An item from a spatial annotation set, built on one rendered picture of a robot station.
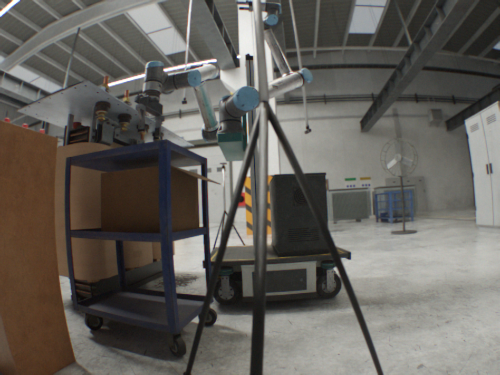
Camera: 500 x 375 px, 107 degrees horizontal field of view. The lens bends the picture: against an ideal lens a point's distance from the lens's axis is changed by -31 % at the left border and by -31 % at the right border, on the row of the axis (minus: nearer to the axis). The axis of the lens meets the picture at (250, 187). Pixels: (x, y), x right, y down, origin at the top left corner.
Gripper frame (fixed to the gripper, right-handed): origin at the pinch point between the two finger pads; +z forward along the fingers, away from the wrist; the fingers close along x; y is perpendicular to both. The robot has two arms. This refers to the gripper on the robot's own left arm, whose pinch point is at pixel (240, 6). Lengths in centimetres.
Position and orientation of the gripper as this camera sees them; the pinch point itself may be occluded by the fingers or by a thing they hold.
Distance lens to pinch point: 241.9
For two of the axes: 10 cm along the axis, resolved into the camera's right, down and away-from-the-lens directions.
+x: -1.3, 2.8, -9.5
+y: 1.1, -9.5, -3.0
